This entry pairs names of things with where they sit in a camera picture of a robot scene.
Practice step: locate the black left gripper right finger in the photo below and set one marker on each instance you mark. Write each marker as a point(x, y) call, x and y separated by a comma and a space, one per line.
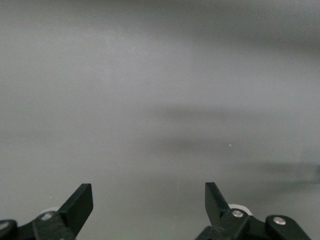
point(215, 207)

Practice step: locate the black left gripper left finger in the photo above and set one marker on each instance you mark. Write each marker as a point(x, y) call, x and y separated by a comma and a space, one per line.
point(77, 207)

